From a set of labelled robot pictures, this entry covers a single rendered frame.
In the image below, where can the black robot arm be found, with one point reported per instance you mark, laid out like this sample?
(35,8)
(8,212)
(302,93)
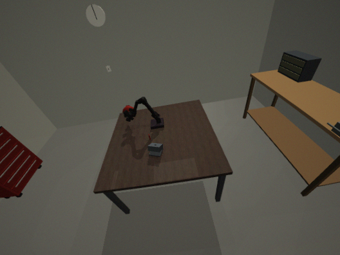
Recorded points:
(142,100)

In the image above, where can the grey diamond-shaped panel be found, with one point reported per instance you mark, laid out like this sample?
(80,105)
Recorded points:
(155,149)

